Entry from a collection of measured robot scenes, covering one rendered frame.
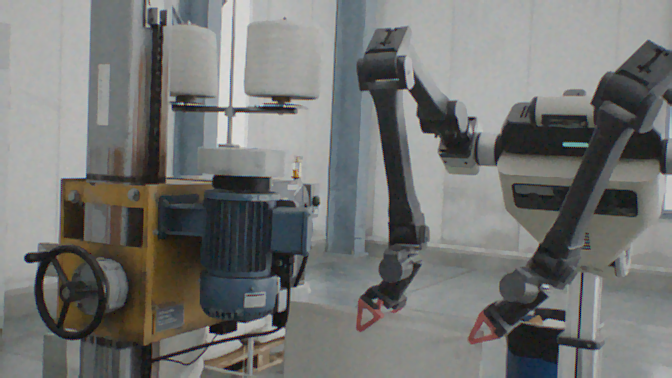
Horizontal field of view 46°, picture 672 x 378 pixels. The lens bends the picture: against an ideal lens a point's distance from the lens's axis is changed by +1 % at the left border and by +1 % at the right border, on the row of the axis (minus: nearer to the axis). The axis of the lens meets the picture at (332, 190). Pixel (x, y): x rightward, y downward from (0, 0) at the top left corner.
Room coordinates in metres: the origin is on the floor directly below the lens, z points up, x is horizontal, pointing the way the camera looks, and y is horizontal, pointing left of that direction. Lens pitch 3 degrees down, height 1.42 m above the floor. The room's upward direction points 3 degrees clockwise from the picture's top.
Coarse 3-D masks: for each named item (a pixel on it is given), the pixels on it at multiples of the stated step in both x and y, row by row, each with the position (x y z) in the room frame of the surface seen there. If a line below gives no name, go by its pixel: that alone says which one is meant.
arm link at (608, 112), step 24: (600, 96) 1.43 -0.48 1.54; (648, 96) 1.37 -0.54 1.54; (600, 120) 1.43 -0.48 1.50; (624, 120) 1.40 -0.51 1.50; (648, 120) 1.39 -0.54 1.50; (600, 144) 1.44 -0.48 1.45; (624, 144) 1.45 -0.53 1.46; (600, 168) 1.45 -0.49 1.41; (576, 192) 1.49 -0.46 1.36; (600, 192) 1.49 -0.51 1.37; (576, 216) 1.50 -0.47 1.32; (552, 240) 1.55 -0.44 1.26; (576, 240) 1.53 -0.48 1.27; (552, 264) 1.56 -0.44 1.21; (576, 264) 1.58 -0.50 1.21
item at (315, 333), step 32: (288, 320) 1.88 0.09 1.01; (320, 320) 1.84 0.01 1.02; (352, 320) 1.77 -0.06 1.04; (384, 320) 1.72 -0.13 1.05; (416, 320) 1.75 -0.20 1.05; (288, 352) 1.88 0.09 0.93; (320, 352) 1.83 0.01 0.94; (352, 352) 1.77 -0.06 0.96; (384, 352) 1.72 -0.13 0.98; (416, 352) 1.70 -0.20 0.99; (448, 352) 1.68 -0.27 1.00; (480, 352) 1.65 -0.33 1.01
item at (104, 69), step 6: (102, 66) 1.57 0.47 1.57; (108, 66) 1.56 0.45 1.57; (102, 72) 1.57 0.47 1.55; (108, 72) 1.56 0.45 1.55; (102, 78) 1.57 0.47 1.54; (108, 78) 1.56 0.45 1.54; (102, 84) 1.57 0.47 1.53; (108, 84) 1.56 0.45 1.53; (102, 90) 1.57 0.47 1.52; (108, 90) 1.56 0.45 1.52; (102, 96) 1.57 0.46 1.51; (108, 96) 1.56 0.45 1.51; (102, 102) 1.57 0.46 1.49; (108, 102) 1.56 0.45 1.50; (102, 108) 1.57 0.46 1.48; (108, 108) 1.56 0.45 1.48; (102, 114) 1.57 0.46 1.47; (102, 120) 1.57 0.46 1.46
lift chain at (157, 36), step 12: (156, 24) 1.57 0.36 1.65; (156, 36) 1.57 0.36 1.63; (156, 48) 1.57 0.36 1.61; (156, 60) 1.57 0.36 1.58; (156, 72) 1.57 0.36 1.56; (156, 84) 1.57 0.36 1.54; (156, 96) 1.57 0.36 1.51; (156, 108) 1.57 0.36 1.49; (156, 120) 1.57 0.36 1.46; (156, 132) 1.58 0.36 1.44; (156, 144) 1.58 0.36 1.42; (156, 156) 1.58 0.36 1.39; (156, 168) 1.58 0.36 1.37; (156, 180) 1.58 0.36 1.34; (144, 348) 1.57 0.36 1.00; (144, 360) 1.57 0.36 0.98; (144, 372) 1.57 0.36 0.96
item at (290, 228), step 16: (288, 208) 1.55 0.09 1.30; (304, 208) 1.58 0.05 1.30; (272, 224) 1.51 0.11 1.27; (288, 224) 1.51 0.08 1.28; (304, 224) 1.50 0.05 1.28; (272, 240) 1.51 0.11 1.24; (288, 240) 1.50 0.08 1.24; (304, 240) 1.50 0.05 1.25; (288, 256) 1.54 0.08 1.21; (304, 256) 1.50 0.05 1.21
